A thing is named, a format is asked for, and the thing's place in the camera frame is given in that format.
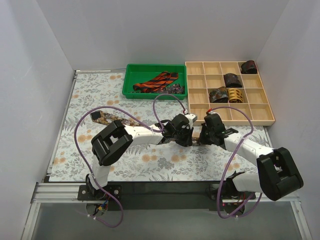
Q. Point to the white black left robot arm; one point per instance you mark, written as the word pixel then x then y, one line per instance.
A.
pixel 111 143

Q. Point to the green plastic tray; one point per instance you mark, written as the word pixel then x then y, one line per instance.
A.
pixel 138 73

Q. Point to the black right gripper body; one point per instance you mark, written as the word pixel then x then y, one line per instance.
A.
pixel 205 137

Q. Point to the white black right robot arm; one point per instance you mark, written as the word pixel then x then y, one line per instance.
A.
pixel 277 174

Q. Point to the wooden compartment organizer box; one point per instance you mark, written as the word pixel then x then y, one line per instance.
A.
pixel 204 76

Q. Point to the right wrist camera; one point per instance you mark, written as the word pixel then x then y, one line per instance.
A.
pixel 211 112

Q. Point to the dark blue patterned tie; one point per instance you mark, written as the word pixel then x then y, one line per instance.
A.
pixel 172 89

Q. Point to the brown cat print tie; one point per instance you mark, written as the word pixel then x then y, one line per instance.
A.
pixel 105 118

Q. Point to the rolled dark floral tie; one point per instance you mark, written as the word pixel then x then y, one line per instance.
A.
pixel 231 80

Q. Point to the floral print table mat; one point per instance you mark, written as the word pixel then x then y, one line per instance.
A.
pixel 167 162

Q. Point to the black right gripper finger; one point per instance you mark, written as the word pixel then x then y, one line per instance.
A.
pixel 212 141
pixel 203 135

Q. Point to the rolled dark red tie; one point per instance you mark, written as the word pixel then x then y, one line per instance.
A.
pixel 249 67

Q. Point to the rolled green brown tie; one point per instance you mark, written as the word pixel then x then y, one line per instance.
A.
pixel 219 95

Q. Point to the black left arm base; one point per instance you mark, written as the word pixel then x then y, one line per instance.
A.
pixel 100 192

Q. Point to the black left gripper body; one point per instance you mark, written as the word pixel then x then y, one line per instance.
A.
pixel 186 138

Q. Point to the rolled yellow black tie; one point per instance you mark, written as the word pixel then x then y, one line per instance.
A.
pixel 235 95

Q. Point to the orange navy striped tie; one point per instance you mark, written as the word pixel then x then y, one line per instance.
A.
pixel 161 81

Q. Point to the aluminium frame rail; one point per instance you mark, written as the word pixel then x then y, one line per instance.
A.
pixel 63 192

